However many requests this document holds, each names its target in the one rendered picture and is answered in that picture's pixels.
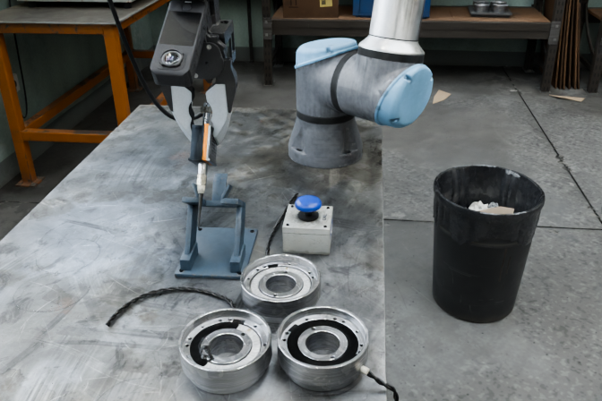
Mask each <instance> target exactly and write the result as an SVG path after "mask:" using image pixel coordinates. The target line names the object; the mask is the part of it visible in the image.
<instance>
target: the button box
mask: <svg viewBox="0 0 602 401"><path fill-rule="evenodd" d="M282 235H283V252H288V253H305V254H321V255H330V248H331V235H332V206H321V208H320V209H318V210H316V211H315V212H313V215H312V216H306V215H305V212H302V211H300V210H298V209H296V207H295V205H292V204H289V205H288V209H287V213H286V216H285V220H284V223H283V227H282Z"/></svg>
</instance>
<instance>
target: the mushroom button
mask: <svg viewBox="0 0 602 401"><path fill-rule="evenodd" d="M321 206H322V202H321V200H320V199H319V198H318V197H316V196H313V195H305V196H301V197H299V198H297V200H296V202H295V207H296V209H298V210H300V211H302V212H305V215H306V216H312V215H313V212H315V211H316V210H318V209H320V208H321Z"/></svg>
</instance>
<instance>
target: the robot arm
mask: <svg viewBox="0 0 602 401"><path fill-rule="evenodd" d="M425 1H426V0H374V7H373V13H372V19H371V25H370V30H369V35H368V37H367V38H365V39H364V40H363V41H361V42H360V43H359V44H358V45H357V42H356V41H355V40H354V39H352V38H327V39H320V40H316V41H311V42H308V43H305V44H303V45H302V46H300V47H299V48H298V49H297V55H296V65H295V69H296V88H297V119H296V122H295V125H294V128H293V131H292V133H291V136H290V139H289V142H288V155H289V157H290V158H291V159H292V160H293V161H295V162H296V163H298V164H299V165H302V166H308V167H312V168H321V169H330V168H339V167H344V166H350V165H352V164H354V163H356V162H358V160H359V159H361V158H362V155H363V142H362V140H361V137H360V133H359V130H358V128H357V122H356V119H355V116H356V117H359V118H362V119H366V120H368V121H371V122H375V123H377V124H379V125H387V126H390V127H394V128H402V127H405V126H408V125H410V124H412V123H413V122H414V121H415V120H416V119H417V118H418V117H419V115H421V113H422V112H423V110H424V109H425V107H426V104H427V102H428V100H429V98H430V95H431V92H432V88H433V78H432V72H431V70H430V69H429V68H428V67H427V66H426V65H424V64H423V62H424V57H425V52H424V50H423V49H422V48H421V46H420V45H419V44H418V37H419V32H420V27H421V22H422V17H423V11H424V7H425ZM225 23H226V24H225ZM231 37H232V42H231ZM227 43H229V54H230V57H229V58H227V52H228V46H226V44H227ZM232 49H233V51H232ZM357 49H358V50H357ZM235 59H236V49H235V36H234V23H233V20H221V18H220V14H219V0H180V1H171V2H170V3H169V6H168V11H167V14H166V17H165V20H164V23H163V26H162V29H161V32H160V35H159V40H158V43H157V46H156V49H155V52H154V55H153V57H152V61H151V64H150V70H151V73H152V76H153V79H154V81H155V83H156V84H157V85H160V87H161V90H162V92H163V95H164V97H165V99H166V101H167V103H168V106H169V109H170V111H171V112H172V113H173V115H174V117H175V119H176V121H177V123H178V125H179V126H180V128H181V130H182V131H183V133H184V134H185V136H186V137H187V138H188V140H189V141H191V139H192V126H193V124H194V111H193V109H192V105H193V100H194V87H193V86H192V84H193V82H194V79H205V80H206V81H207V82H208V83H211V82H212V81H213V78H216V81H215V82H214V83H213V84H212V85H211V86H210V87H209V88H208V89H207V91H206V99H207V102H208V104H209V105H210V106H211V110H212V115H211V121H212V124H213V126H214V127H213V134H212V137H213V139H214V140H215V143H216V145H220V144H221V142H222V140H223V139H224V137H225V135H226V133H227V130H228V125H229V121H230V117H231V114H232V106H233V103H234V99H235V95H236V93H237V72H236V70H235V69H234V68H233V65H232V64H233V62H234V60H235Z"/></svg>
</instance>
